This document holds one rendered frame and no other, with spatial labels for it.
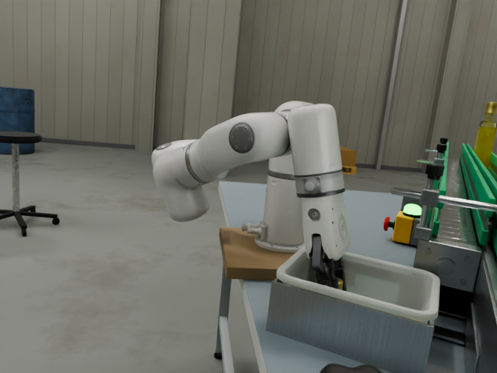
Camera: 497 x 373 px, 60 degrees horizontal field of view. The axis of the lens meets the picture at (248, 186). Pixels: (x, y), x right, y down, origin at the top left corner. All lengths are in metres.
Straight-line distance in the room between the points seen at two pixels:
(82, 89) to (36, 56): 0.88
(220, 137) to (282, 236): 0.32
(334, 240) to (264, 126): 0.20
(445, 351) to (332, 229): 0.25
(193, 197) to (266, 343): 0.34
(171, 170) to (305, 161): 0.29
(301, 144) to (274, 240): 0.33
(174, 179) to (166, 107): 7.02
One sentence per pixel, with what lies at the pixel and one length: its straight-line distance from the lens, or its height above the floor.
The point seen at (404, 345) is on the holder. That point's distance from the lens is 0.62.
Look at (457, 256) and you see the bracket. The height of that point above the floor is 0.87.
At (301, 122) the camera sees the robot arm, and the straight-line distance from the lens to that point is 0.64.
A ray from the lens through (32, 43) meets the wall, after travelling 8.31.
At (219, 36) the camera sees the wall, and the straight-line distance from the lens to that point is 5.70.
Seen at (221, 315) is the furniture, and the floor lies 0.20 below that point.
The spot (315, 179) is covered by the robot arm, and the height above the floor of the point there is 0.98.
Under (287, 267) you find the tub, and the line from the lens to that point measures 0.66.
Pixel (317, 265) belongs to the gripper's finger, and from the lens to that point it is 0.64.
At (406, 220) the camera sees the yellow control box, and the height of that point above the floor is 0.82.
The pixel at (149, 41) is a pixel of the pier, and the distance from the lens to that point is 7.73.
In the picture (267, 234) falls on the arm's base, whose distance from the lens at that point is 0.93.
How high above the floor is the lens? 1.08
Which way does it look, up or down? 12 degrees down
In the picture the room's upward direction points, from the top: 6 degrees clockwise
